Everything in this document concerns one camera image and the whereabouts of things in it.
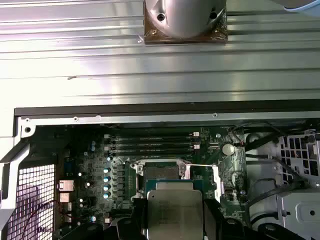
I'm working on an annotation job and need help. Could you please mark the coin cell battery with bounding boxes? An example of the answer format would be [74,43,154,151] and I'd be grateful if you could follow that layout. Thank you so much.
[221,142,235,156]

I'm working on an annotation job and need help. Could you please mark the square brown base plate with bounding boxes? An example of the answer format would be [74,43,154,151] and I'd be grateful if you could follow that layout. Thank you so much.
[143,0,228,46]

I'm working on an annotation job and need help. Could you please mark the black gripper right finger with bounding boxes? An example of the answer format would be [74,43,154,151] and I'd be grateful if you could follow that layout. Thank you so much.
[203,198,285,240]

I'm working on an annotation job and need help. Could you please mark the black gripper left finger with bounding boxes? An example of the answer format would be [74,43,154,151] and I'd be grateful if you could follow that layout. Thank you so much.
[83,196,149,240]

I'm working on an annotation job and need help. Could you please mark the metal socket cover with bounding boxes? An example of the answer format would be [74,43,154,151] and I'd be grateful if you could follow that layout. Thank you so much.
[177,159,223,205]

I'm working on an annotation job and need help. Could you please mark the black open PC case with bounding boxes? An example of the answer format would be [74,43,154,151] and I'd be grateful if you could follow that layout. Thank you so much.
[0,102,320,240]

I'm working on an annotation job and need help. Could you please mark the black RAM slot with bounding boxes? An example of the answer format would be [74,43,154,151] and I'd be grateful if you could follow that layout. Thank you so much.
[104,136,201,143]
[104,131,201,137]
[104,142,201,149]
[109,207,137,217]
[104,148,201,155]

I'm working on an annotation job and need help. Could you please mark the silver CPU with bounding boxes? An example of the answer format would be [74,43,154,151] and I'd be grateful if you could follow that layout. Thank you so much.
[146,178,205,240]

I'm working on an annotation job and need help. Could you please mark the silver metal drive cage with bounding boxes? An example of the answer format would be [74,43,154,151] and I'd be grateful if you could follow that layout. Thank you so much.
[244,132,320,240]

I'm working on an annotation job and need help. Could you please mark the CPU socket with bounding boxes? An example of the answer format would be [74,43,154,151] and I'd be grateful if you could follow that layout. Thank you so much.
[129,159,193,201]

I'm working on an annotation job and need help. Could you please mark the green motherboard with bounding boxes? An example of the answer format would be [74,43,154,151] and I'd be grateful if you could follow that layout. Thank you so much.
[59,124,248,240]

